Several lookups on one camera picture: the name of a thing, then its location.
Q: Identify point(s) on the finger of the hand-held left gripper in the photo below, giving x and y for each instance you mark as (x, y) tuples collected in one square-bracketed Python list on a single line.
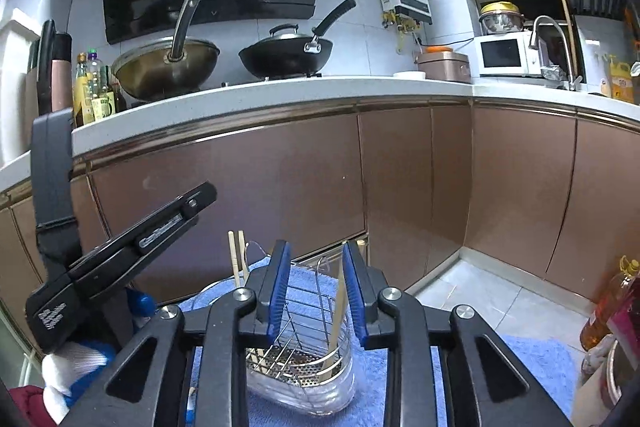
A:
[(165, 222), (52, 167)]

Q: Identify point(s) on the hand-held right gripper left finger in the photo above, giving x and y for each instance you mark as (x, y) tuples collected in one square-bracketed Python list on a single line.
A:
[(277, 292)]

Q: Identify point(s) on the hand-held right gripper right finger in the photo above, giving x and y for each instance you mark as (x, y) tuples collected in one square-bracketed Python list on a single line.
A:
[(354, 294)]

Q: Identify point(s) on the wooden chopstick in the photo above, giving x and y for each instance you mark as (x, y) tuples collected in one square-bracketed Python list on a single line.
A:
[(233, 257), (243, 254), (336, 312)]

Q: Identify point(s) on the yellow oil bottle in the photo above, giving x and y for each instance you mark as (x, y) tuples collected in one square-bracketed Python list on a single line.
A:
[(82, 99)]

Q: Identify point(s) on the white appliance box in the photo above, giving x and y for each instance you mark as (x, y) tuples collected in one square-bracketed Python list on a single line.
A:
[(15, 97)]

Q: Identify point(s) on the green label bottle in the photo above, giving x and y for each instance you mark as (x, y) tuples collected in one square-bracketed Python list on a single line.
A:
[(103, 102)]

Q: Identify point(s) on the brown electric kettle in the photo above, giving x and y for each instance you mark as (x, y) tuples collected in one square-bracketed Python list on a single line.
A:
[(56, 72)]

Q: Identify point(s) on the dark sauce bottle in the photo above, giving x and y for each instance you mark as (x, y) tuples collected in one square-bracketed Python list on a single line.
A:
[(120, 99)]

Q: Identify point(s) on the purple cap bottle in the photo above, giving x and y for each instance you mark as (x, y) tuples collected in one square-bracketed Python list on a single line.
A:
[(94, 67)]

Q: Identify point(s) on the brown lower cabinets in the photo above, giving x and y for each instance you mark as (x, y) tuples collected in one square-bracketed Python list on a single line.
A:
[(400, 187)]

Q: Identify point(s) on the bronze wok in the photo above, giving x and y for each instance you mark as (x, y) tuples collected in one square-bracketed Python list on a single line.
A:
[(165, 72)]

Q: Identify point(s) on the blue towel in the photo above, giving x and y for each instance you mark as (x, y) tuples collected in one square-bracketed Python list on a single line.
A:
[(530, 372)]

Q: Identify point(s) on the black wok with lid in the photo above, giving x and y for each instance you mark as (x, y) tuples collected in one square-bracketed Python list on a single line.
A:
[(285, 54)]

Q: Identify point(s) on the white bowl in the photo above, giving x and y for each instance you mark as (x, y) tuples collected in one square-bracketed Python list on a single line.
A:
[(409, 76)]

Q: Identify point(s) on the brown rice cooker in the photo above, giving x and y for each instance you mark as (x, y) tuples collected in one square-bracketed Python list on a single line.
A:
[(445, 66)]

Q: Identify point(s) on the large cooking oil bottle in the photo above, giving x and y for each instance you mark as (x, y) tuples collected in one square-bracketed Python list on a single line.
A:
[(607, 307)]

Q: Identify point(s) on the white bucket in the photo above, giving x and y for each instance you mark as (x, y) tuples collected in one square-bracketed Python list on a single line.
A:
[(607, 387)]

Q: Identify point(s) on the white microwave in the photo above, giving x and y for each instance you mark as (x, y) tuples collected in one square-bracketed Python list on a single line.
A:
[(502, 54)]

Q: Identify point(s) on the steel bowl on microwave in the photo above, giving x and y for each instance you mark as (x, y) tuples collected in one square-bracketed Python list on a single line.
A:
[(500, 19)]

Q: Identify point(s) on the steel faucet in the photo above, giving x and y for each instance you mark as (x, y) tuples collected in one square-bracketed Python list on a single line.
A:
[(562, 42)]

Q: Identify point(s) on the yellow detergent bottle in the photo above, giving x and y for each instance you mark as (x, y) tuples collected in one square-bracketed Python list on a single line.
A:
[(620, 82)]

